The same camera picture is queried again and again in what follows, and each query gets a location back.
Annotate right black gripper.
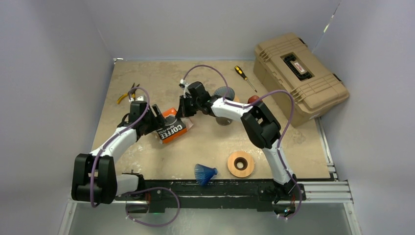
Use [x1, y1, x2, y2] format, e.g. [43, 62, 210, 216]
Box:
[177, 95, 201, 118]

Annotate orange coffee filter box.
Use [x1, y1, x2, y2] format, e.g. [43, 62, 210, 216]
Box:
[156, 108, 193, 144]

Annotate blue glass dripper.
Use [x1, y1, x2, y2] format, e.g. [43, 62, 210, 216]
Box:
[214, 86, 235, 101]
[194, 164, 218, 186]

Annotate grey glass carafe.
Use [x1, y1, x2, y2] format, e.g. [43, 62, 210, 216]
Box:
[215, 117, 232, 126]

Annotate red black coffee carafe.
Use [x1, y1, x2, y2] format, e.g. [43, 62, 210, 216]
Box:
[247, 95, 260, 104]

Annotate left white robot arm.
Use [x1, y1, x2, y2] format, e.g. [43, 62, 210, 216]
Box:
[71, 101, 165, 207]

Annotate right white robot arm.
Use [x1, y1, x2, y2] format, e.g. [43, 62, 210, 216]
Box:
[176, 79, 297, 199]

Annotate yellow black screwdriver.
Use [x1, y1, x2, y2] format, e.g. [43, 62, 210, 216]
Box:
[234, 66, 257, 92]

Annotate tan plastic tool case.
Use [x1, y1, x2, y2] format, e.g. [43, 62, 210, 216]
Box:
[253, 33, 349, 127]

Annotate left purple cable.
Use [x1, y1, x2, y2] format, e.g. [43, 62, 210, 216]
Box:
[90, 86, 151, 208]

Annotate yellow handled pliers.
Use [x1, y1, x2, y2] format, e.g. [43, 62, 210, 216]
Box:
[116, 83, 140, 104]

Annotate right wooden dripper ring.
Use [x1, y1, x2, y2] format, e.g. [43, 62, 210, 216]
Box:
[227, 151, 255, 179]

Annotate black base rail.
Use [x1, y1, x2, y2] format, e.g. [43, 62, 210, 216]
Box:
[115, 179, 306, 214]

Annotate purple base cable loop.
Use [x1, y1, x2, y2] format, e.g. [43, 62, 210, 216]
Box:
[125, 187, 181, 228]

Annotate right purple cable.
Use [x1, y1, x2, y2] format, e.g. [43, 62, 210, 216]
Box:
[181, 65, 304, 220]

